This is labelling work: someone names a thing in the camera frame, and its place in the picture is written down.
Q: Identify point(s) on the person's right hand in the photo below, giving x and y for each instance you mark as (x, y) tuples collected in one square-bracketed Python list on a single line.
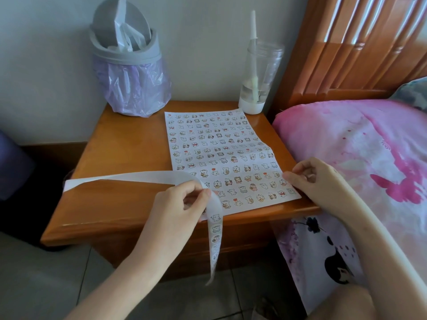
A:
[(323, 186)]

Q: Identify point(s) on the person's left hand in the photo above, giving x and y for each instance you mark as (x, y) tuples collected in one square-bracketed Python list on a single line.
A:
[(166, 223)]

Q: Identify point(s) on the long white sticker strip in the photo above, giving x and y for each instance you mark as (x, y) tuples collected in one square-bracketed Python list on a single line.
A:
[(133, 177)]

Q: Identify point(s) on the white paper sheet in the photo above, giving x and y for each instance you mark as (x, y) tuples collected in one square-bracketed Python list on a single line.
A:
[(230, 209)]

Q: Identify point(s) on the person's left forearm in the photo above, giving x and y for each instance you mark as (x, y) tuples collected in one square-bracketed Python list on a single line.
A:
[(110, 293)]

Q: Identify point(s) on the person's right forearm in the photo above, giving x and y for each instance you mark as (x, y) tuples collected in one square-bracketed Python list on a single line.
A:
[(383, 249)]

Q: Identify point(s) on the person's leg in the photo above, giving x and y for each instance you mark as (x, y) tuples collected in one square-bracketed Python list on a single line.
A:
[(347, 304)]

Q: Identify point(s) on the pink floral bedding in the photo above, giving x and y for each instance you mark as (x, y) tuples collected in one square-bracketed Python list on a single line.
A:
[(350, 139)]

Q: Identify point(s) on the wooden nightstand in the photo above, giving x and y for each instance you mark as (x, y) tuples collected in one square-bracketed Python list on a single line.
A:
[(116, 136)]

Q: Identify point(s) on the clear cup with white base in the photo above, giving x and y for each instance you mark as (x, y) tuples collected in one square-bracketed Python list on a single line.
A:
[(251, 107)]

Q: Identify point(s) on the wooden bed headboard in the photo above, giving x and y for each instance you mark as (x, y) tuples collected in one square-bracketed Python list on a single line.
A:
[(343, 63)]

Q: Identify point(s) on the grey pillow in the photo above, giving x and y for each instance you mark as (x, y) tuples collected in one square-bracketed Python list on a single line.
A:
[(412, 93)]

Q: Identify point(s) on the pink slipper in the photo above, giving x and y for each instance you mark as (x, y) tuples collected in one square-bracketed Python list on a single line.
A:
[(265, 309)]

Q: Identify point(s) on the purple plastic bin bag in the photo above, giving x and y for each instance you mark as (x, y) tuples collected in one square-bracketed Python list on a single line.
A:
[(133, 89)]

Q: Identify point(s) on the purple rolled mat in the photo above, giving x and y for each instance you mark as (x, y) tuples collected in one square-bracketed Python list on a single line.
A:
[(13, 166)]

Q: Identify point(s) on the grey trash bin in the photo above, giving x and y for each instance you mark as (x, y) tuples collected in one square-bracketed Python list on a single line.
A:
[(126, 56)]

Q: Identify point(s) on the white straw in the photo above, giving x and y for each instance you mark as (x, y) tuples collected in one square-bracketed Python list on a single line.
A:
[(253, 23)]

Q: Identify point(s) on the white backing scraps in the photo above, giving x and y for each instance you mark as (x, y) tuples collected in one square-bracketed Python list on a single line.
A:
[(125, 33)]

